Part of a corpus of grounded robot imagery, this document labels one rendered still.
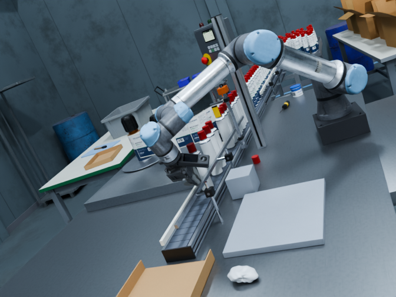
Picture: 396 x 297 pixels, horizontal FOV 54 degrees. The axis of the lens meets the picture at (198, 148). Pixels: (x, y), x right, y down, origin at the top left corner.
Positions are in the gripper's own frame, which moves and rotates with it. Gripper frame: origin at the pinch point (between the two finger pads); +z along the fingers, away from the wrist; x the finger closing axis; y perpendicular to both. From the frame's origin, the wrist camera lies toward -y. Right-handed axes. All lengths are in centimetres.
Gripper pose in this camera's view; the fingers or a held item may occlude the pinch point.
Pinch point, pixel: (200, 182)
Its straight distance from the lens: 153.9
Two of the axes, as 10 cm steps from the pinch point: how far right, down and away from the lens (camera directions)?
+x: -0.7, 7.8, -6.2
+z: 4.6, 5.7, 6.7
